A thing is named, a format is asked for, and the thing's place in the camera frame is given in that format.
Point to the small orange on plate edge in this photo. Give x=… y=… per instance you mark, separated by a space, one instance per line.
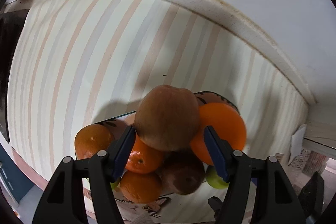
x=91 y=139

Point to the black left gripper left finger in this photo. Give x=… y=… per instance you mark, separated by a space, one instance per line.
x=63 y=198

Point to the large green apple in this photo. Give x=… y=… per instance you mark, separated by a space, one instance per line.
x=214 y=180

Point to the striped cat table mat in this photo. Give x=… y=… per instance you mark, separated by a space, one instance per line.
x=84 y=61

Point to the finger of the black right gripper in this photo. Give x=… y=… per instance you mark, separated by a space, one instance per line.
x=215 y=204

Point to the dark red apple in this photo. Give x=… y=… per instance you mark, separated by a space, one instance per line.
x=182 y=172

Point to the small mandarin orange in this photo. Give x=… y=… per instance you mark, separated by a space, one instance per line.
x=144 y=159

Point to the large orange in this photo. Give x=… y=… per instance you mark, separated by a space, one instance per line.
x=227 y=123

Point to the light red apple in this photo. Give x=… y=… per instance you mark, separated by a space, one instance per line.
x=167 y=118

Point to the small green apple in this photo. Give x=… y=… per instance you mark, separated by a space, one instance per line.
x=115 y=184

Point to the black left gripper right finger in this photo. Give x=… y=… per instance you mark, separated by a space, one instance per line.
x=275 y=200

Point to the blue kitchen cabinet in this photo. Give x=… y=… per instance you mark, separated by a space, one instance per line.
x=15 y=180

